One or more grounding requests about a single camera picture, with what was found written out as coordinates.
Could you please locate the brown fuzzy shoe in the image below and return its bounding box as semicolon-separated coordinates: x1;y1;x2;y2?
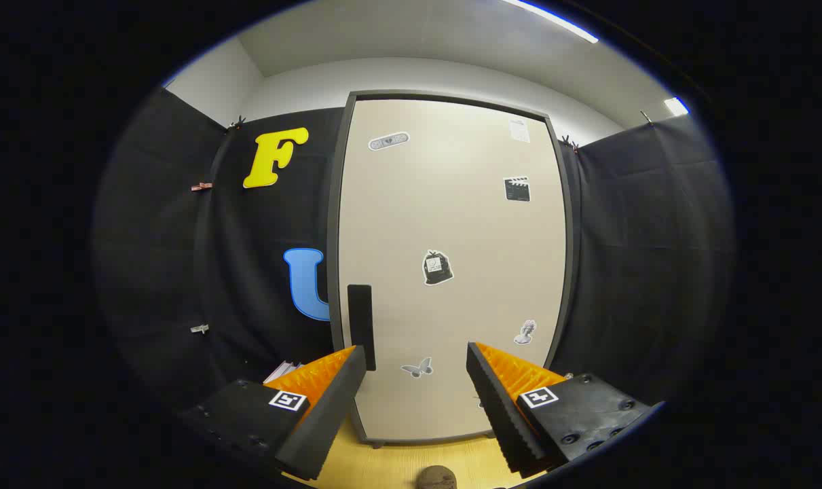
416;466;457;489

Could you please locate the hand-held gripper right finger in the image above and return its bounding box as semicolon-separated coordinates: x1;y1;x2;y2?
466;342;656;476

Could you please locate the white book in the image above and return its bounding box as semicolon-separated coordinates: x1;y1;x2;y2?
263;361;303;385

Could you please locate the black backdrop cloth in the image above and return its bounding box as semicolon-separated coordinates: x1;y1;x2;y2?
92;88;734;415

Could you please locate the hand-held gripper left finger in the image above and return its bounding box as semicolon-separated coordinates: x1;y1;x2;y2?
180;345;367;482

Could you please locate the long ceiling light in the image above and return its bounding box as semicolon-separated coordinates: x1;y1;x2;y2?
502;0;599;44

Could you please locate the grey shoe cabinet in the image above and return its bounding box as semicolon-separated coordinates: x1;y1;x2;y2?
326;90;581;449

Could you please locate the beige shoe cabinet door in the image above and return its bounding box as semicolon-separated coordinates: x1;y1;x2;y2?
338;98;567;442

